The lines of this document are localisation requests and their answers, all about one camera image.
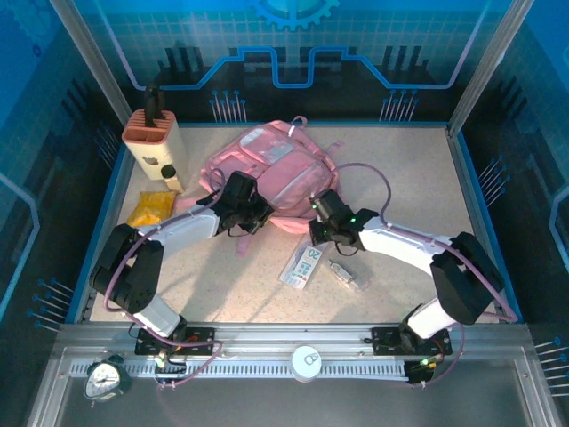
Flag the small item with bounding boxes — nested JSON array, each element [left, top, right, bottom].
[[327, 257, 369, 293]]

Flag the clear pen refill pack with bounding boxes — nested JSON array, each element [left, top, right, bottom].
[[278, 242, 328, 291]]

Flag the pink student backpack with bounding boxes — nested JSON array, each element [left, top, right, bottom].
[[172, 116, 346, 259]]

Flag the yellow snack bag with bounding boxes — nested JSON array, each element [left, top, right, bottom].
[[124, 189, 179, 229]]

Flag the small bottle black cap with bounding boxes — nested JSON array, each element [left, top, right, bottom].
[[160, 164, 184, 193]]

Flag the beige knife block orange top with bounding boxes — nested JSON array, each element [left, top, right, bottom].
[[121, 109, 188, 182]]

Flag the small circuit board with LED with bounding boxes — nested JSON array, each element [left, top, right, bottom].
[[407, 353, 445, 375], [154, 349, 188, 377]]

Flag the green alarm clock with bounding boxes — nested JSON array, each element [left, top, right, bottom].
[[83, 354, 132, 408]]

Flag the aluminium frame beam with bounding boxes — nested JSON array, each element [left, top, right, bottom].
[[57, 322, 530, 357]]

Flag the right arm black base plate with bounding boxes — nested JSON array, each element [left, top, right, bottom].
[[371, 326, 453, 356]]

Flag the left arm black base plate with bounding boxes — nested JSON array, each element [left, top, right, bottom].
[[134, 326, 216, 356]]

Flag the black knife handle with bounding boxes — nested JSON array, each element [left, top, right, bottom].
[[142, 83, 166, 128]]

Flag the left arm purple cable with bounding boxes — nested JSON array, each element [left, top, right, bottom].
[[102, 167, 226, 391]]

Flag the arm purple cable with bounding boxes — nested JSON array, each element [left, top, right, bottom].
[[102, 167, 226, 391], [333, 162, 520, 388]]

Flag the slotted grey cable duct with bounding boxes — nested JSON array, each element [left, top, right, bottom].
[[69, 359, 410, 380]]

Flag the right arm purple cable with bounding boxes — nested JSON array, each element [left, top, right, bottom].
[[333, 162, 520, 388]]

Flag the aluminium frame post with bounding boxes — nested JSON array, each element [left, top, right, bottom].
[[47, 0, 134, 130], [447, 0, 537, 134]]

